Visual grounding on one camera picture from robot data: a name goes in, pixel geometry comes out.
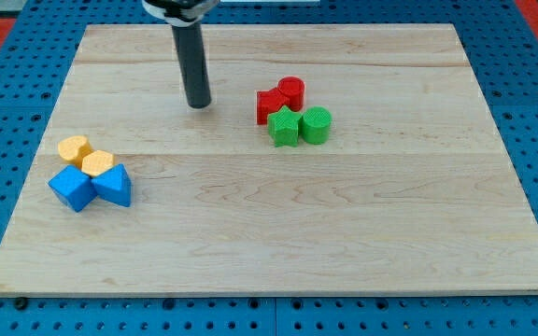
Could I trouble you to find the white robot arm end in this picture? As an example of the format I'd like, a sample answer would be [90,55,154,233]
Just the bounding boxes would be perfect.
[141,0,219,27]

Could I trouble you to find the yellow heart block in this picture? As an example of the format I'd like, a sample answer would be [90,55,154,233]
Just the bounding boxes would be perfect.
[57,135,93,169]

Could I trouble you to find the green star block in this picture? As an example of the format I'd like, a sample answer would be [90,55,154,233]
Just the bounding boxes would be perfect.
[267,105,302,147]

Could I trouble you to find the green cylinder block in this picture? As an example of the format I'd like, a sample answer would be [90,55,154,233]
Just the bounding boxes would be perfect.
[301,106,333,145]

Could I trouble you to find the red star block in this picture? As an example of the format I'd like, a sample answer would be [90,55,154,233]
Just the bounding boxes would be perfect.
[256,88,290,125]

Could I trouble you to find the red cylinder block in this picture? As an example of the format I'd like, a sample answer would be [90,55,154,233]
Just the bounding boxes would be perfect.
[277,77,305,112]

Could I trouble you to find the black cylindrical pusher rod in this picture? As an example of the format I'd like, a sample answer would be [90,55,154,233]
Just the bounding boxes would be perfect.
[172,22,212,109]

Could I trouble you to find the blue triangle block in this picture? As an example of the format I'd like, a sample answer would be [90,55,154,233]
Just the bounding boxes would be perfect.
[92,164,132,207]

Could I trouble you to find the yellow hexagon block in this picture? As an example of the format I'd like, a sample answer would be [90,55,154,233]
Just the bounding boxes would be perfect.
[81,150,116,177]

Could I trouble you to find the blue cube block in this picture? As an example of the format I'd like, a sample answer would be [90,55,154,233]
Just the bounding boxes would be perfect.
[48,165,97,212]

